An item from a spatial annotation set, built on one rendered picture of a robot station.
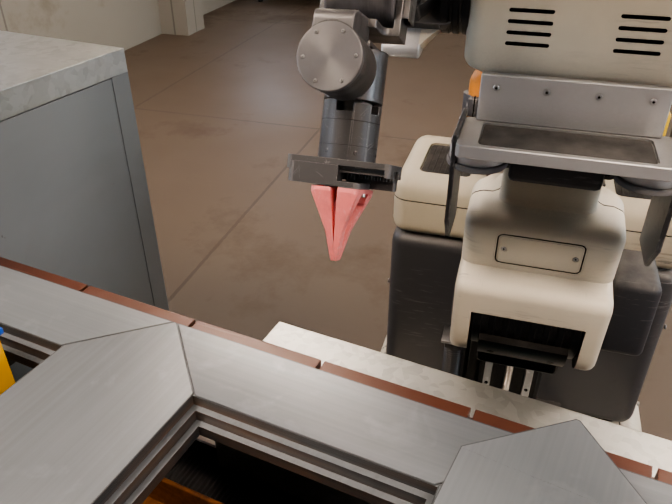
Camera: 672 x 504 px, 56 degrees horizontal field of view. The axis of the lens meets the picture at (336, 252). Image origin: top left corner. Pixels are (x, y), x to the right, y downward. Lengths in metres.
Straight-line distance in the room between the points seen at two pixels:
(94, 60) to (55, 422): 0.63
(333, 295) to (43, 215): 1.35
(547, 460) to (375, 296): 1.67
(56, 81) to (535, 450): 0.85
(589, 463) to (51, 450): 0.50
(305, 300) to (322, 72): 1.74
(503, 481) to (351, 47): 0.40
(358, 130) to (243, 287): 1.76
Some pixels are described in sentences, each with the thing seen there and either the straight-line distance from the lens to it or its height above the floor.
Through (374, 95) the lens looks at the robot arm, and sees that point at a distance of 0.62.
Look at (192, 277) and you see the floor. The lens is 2.42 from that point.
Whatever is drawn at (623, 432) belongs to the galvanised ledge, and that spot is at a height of 0.68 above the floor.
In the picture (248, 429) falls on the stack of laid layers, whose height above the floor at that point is 0.84.
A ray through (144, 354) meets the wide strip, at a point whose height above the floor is 0.85.
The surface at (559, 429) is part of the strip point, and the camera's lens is 0.68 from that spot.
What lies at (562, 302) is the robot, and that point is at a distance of 0.96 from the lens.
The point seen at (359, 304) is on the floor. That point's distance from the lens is 2.22.
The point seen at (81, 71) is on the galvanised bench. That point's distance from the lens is 1.13.
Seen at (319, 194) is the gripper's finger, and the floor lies 1.06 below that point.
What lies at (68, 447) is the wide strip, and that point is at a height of 0.85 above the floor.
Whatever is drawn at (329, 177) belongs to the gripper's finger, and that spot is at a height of 1.07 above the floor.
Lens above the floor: 1.33
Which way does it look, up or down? 32 degrees down
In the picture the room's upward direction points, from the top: straight up
